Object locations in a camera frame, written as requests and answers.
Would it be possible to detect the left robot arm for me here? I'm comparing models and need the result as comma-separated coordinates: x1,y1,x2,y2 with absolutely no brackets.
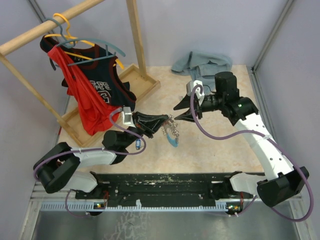
33,107,170,199

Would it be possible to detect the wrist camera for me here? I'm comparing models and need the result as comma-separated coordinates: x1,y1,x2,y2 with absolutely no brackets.
186,80,205,100
121,106,135,127

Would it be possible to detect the white cable duct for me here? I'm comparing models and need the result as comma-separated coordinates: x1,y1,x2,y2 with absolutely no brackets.
39,201,243,212

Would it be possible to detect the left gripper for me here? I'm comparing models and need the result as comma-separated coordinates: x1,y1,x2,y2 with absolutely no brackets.
122,111,169,149

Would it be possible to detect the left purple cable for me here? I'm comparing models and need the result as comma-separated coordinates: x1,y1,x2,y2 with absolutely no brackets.
33,108,147,219

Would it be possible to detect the red shirt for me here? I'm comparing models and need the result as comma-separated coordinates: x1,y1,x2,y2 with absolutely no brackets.
47,46,117,136

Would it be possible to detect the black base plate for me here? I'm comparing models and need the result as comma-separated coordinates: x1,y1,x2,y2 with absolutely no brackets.
75,173,253,208

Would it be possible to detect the keyring chain with keys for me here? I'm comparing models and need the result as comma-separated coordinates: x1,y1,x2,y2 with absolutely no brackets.
160,113,181,149

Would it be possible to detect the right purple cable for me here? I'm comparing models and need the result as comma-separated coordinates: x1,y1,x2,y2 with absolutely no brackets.
190,84,315,223

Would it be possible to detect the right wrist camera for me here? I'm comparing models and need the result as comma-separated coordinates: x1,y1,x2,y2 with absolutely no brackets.
186,80,205,100

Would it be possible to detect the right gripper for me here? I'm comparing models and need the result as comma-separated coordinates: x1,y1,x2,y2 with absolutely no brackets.
173,93,225,123

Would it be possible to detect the navy basketball jersey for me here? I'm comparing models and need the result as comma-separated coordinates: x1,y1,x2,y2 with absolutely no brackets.
39,34,137,108

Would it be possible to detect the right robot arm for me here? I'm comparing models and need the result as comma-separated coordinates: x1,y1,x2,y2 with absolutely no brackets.
174,71,309,208

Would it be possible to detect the teal clothes hanger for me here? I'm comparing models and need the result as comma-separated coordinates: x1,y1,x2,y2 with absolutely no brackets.
44,16,126,71

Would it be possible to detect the light blue denim cloth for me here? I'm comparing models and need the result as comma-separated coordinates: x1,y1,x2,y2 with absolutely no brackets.
171,50,233,91

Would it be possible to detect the purple cable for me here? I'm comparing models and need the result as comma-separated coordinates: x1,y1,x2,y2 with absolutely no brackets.
33,108,147,219
190,84,315,223

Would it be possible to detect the yellow clothes hanger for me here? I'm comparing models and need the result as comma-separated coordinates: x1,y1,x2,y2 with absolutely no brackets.
44,13,125,70

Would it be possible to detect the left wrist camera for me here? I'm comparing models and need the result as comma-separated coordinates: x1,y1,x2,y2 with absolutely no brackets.
121,106,135,127

